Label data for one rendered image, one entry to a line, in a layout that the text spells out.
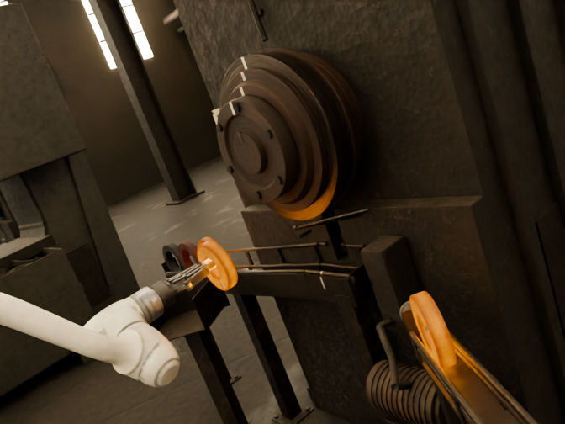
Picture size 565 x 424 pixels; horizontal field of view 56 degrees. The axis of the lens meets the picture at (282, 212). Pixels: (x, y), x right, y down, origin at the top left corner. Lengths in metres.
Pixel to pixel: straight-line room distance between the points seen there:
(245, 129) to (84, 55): 10.77
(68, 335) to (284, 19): 0.95
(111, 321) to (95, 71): 10.81
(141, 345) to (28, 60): 2.96
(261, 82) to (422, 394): 0.83
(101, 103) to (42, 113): 8.04
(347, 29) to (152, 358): 0.90
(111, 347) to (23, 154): 2.70
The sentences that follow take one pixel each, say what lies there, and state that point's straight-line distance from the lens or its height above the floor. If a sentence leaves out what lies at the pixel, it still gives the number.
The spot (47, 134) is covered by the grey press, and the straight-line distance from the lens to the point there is 3.93.
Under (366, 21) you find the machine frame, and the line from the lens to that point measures 1.33.
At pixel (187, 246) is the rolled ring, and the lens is 2.27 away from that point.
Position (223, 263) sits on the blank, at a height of 0.85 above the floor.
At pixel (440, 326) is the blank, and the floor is 0.74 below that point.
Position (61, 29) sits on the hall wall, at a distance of 12.12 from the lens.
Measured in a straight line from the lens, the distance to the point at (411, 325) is 1.21.
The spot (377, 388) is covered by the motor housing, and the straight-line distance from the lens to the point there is 1.37.
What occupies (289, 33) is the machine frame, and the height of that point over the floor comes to 1.37.
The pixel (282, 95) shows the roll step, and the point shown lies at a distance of 1.33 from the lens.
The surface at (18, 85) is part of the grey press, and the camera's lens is 3.95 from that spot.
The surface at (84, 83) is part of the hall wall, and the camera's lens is 11.95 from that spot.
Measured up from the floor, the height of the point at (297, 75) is 1.26.
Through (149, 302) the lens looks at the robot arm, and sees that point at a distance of 1.46.
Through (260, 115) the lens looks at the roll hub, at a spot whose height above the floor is 1.20.
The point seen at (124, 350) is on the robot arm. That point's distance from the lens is 1.29.
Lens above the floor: 1.27
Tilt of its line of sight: 14 degrees down
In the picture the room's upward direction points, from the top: 20 degrees counter-clockwise
